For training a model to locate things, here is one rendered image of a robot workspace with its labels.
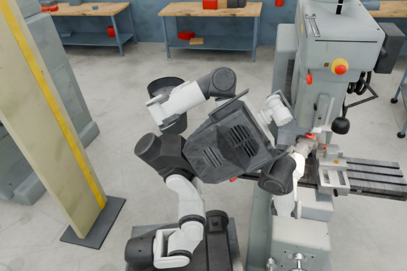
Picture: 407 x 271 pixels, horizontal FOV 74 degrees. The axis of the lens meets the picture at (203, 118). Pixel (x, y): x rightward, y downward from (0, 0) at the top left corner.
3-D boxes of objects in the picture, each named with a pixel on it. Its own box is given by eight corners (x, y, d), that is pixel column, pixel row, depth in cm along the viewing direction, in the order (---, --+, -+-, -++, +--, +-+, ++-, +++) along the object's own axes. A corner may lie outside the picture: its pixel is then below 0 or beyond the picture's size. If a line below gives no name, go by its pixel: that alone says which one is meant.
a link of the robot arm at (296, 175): (306, 156, 140) (303, 180, 132) (293, 161, 147) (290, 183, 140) (296, 150, 138) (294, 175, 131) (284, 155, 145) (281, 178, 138)
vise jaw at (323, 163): (346, 171, 153) (347, 166, 151) (318, 169, 156) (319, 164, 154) (343, 164, 158) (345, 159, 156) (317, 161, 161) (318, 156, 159)
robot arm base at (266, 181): (273, 201, 107) (291, 192, 98) (248, 181, 108) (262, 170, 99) (285, 174, 117) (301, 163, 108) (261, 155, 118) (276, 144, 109)
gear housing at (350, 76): (359, 83, 116) (366, 62, 110) (300, 80, 122) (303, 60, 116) (346, 51, 142) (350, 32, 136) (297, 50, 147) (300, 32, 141)
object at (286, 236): (312, 295, 181) (332, 251, 145) (264, 284, 188) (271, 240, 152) (305, 196, 243) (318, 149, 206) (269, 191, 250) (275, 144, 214)
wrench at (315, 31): (323, 37, 94) (323, 34, 93) (311, 37, 94) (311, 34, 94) (314, 15, 112) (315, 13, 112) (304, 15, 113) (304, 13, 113)
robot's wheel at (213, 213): (201, 232, 198) (200, 216, 185) (201, 225, 202) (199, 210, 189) (229, 230, 198) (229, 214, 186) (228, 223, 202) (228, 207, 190)
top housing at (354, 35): (374, 74, 103) (389, 32, 93) (301, 70, 109) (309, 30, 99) (350, 30, 139) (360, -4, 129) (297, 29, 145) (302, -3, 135)
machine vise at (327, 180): (347, 196, 149) (352, 183, 142) (318, 193, 151) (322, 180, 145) (335, 152, 176) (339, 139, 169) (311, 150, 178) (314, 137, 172)
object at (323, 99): (320, 132, 136) (329, 98, 123) (312, 132, 137) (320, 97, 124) (319, 127, 139) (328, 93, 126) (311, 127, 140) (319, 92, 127)
